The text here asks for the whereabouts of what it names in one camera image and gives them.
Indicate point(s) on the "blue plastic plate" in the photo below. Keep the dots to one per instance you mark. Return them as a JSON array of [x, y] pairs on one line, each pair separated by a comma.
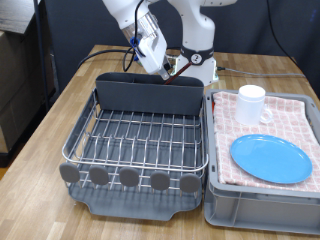
[[270, 160]]

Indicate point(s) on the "brown wooden spoon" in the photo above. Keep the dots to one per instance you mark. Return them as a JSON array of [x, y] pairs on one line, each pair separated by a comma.
[[180, 72]]

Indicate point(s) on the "white plastic mug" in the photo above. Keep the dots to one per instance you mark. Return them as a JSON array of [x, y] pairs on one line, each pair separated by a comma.
[[248, 106]]

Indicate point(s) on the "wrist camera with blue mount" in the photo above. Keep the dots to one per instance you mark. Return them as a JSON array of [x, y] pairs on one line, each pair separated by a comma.
[[136, 55]]

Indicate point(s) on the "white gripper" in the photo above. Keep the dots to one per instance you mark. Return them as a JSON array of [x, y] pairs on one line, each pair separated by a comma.
[[153, 53]]

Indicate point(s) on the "wooden shelf board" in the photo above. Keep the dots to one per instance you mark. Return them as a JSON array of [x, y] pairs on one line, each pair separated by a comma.
[[13, 15]]

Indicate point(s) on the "grey plastic crate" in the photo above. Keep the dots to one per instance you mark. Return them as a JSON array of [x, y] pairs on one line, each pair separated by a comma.
[[266, 213]]

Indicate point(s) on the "dish drying rack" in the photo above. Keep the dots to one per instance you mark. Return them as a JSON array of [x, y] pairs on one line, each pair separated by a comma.
[[133, 206]]

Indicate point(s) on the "dark grey cutlery holder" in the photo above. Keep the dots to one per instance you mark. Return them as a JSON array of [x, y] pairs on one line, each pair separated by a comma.
[[150, 96]]

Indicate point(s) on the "black metal shelf post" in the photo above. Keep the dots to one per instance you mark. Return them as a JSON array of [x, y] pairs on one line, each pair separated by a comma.
[[41, 50]]

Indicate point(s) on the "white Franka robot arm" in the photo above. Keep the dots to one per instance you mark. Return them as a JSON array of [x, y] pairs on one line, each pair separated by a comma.
[[196, 30]]

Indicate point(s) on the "pink checkered dish towel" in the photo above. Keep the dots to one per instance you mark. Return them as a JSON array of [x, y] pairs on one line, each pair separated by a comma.
[[226, 160]]

